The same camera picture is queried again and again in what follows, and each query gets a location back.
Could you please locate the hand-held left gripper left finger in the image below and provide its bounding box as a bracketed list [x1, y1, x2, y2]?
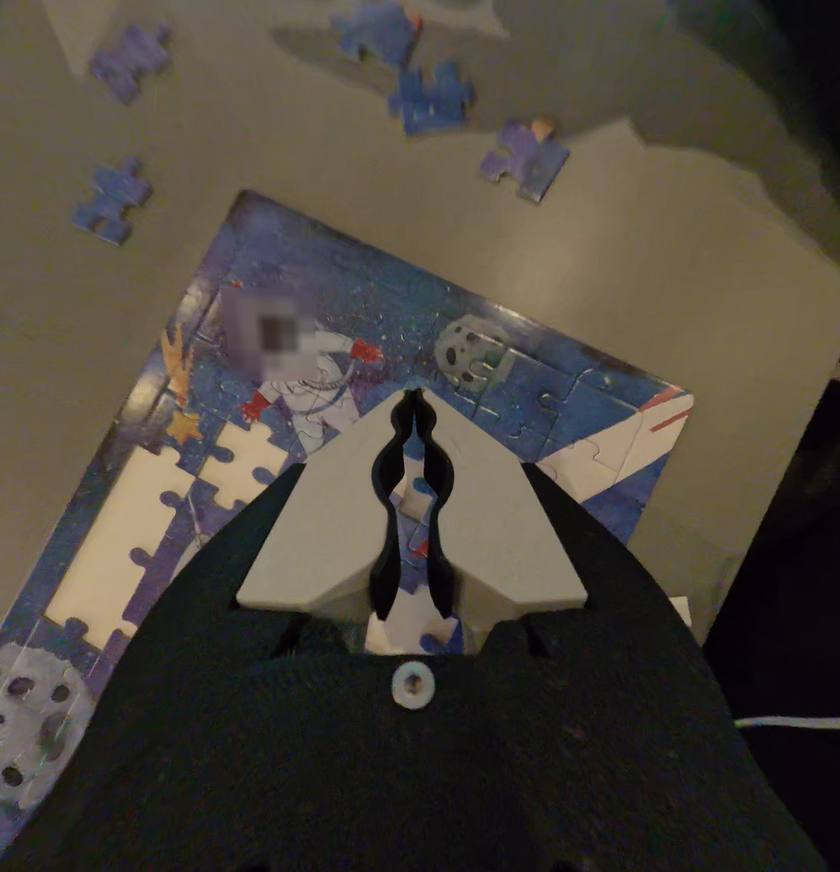
[236, 388, 421, 651]

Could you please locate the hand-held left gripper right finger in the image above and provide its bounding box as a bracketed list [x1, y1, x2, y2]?
[414, 388, 589, 655]

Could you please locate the space jigsaw puzzle board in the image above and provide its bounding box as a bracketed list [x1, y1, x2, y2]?
[0, 189, 695, 872]

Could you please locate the blue jigsaw puzzle piece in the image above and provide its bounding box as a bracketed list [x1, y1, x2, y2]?
[331, 0, 424, 69]
[71, 158, 154, 246]
[87, 24, 174, 104]
[479, 117, 571, 204]
[389, 60, 477, 136]

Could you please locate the person's dark clothing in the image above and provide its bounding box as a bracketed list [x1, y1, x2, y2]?
[702, 341, 840, 872]

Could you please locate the white cable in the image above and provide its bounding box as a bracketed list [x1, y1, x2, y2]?
[733, 360, 840, 731]

